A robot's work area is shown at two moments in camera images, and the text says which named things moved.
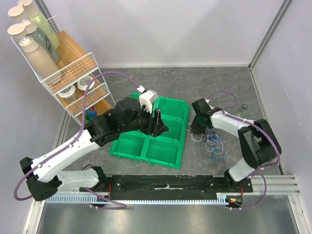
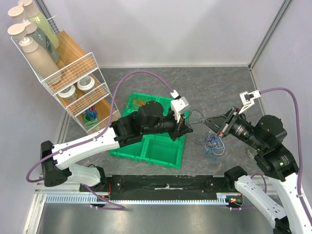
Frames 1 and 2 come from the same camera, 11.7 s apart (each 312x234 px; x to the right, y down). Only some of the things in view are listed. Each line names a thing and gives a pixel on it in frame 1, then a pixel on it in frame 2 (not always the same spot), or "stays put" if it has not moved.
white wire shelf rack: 69,71 stays put
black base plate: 163,185 stays put
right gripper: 199,125 -> 228,123
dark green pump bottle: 28,29 stays put
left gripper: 156,126 -> 181,129
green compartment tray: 165,149 stays put
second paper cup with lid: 83,83 stays put
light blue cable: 218,154 -> 206,153
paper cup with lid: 69,93 stays put
